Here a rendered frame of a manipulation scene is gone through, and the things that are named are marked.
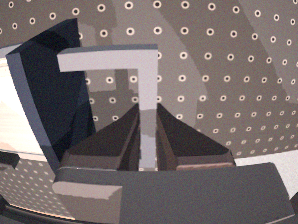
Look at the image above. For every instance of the white benchtop heat sealer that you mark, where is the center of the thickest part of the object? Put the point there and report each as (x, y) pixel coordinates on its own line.
(56, 102)

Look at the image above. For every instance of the pale pink sheet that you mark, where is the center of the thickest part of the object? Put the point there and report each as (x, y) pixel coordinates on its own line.
(15, 131)

